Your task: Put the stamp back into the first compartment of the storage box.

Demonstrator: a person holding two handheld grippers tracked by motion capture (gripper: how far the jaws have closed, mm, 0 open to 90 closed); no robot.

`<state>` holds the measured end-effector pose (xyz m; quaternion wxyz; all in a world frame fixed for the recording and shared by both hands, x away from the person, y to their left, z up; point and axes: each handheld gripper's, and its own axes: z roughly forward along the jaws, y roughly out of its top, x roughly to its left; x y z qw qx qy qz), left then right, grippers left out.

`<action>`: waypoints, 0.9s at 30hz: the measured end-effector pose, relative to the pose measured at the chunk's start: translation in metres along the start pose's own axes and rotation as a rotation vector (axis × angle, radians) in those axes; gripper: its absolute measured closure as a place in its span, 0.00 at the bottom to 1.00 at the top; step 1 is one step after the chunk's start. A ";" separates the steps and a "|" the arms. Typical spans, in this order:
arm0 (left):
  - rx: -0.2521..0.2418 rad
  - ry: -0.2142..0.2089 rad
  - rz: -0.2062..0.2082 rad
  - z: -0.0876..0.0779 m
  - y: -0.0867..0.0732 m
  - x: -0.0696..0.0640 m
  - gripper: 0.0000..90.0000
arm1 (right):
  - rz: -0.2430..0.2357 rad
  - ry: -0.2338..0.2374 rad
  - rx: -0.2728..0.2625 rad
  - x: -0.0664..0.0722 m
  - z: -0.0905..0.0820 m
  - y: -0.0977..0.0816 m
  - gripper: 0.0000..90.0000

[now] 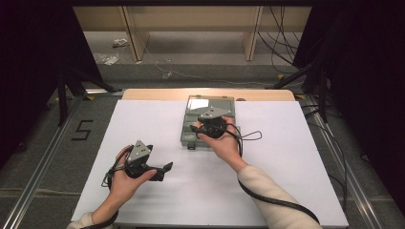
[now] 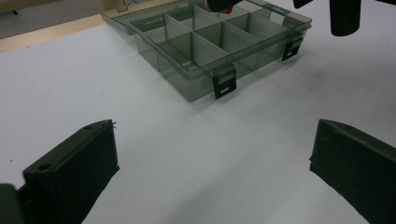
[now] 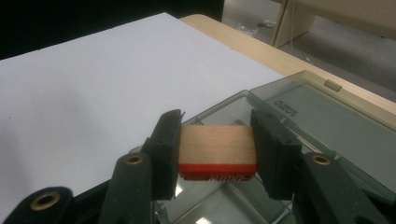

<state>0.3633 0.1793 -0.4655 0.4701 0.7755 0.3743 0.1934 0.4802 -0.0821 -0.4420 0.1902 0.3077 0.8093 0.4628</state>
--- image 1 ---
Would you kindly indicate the light wooden shelf unit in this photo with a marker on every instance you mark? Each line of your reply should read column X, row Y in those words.
column 191, row 19

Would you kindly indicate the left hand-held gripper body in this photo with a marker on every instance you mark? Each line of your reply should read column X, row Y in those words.
column 138, row 152

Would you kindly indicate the black curtain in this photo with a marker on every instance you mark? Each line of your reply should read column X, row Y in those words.
column 366, row 79
column 28, row 63

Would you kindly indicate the person's left hand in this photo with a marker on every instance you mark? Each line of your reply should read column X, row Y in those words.
column 124, row 187

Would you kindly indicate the translucent grey compartment box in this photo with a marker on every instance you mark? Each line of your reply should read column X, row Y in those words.
column 223, row 103

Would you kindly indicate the crumpled white litter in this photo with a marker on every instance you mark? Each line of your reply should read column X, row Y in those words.
column 120, row 42

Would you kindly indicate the white table sheet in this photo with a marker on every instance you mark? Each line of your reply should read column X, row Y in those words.
column 153, row 127

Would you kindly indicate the person's right hand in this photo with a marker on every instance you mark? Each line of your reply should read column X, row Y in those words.
column 226, row 148

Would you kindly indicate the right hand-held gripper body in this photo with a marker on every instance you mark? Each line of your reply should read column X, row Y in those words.
column 215, row 127

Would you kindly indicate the black metal stand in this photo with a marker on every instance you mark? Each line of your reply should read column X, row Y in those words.
column 62, row 101
column 323, row 95

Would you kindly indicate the silver metal floor rail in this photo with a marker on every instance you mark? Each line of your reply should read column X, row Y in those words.
column 38, row 175
column 350, row 178

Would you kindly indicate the clear plastic litter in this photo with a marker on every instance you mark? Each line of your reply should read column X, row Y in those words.
column 107, row 58

